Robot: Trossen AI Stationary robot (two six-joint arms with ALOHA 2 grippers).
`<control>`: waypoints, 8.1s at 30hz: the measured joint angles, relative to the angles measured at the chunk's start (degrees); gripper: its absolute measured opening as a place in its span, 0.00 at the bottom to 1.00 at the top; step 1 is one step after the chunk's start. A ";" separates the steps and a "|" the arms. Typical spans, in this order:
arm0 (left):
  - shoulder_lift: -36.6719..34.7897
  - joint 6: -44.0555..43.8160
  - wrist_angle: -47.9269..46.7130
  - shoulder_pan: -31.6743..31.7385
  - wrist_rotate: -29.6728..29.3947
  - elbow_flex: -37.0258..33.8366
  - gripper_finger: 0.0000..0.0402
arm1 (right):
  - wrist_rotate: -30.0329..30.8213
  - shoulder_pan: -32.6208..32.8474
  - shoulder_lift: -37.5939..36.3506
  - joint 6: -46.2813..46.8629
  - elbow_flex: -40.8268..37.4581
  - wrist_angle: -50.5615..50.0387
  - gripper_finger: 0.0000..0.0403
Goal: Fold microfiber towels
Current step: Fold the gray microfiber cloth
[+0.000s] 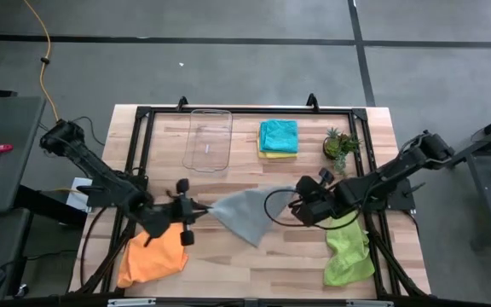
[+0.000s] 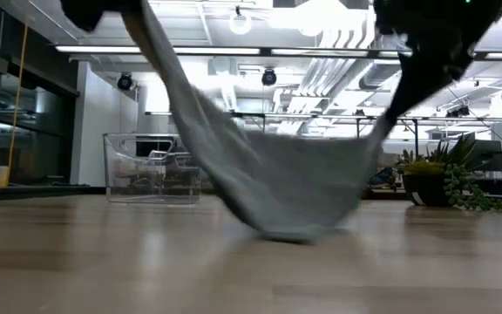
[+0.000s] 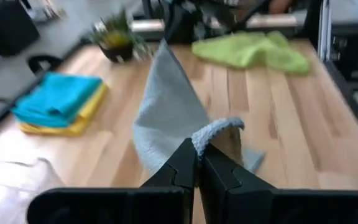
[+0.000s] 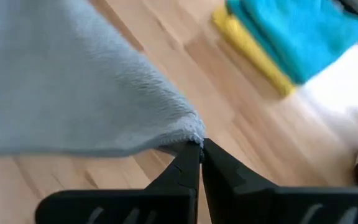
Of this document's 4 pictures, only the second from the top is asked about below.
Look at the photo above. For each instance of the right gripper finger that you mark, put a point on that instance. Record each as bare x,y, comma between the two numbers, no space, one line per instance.
425,74

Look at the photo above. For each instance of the grey microfiber towel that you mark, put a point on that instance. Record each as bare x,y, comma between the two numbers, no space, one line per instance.
286,183

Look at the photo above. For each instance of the long ceiling light fixture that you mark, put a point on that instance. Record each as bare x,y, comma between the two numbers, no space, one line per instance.
103,49

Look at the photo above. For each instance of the black ceiling spotlight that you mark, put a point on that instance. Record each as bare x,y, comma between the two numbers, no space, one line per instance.
124,82
269,77

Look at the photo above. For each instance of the black computer monitor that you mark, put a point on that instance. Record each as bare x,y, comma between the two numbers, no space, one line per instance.
490,157

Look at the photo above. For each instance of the succulent in black pot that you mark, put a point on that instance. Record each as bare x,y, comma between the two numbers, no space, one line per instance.
425,187

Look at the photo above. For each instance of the round ceiling lamp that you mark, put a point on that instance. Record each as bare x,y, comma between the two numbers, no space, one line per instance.
240,32

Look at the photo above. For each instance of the clear plastic bin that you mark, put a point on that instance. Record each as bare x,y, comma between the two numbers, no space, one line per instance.
146,174

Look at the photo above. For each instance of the pale yellow cup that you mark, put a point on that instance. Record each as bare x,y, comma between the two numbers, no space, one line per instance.
1,176

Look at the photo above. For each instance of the black aluminium table frame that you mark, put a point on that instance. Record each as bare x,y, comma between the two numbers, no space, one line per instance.
37,190

